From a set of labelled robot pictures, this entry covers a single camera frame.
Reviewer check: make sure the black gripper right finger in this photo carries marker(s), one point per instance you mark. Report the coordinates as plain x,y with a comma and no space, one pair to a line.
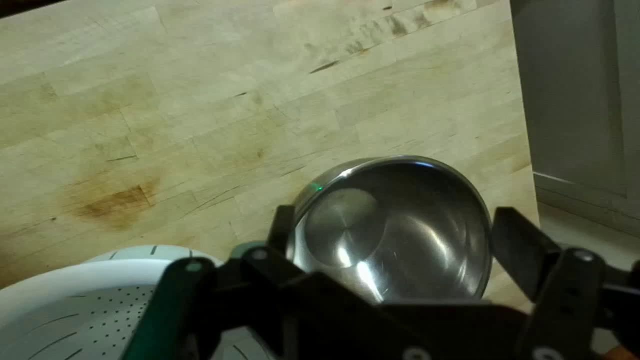
572,293

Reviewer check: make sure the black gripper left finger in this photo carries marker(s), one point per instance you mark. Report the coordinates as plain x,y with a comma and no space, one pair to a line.
196,302

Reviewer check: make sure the silver metal bowl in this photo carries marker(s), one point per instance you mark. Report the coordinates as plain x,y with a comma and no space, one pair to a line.
395,230

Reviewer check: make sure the white plastic colander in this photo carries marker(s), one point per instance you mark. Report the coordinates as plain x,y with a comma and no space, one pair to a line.
108,309

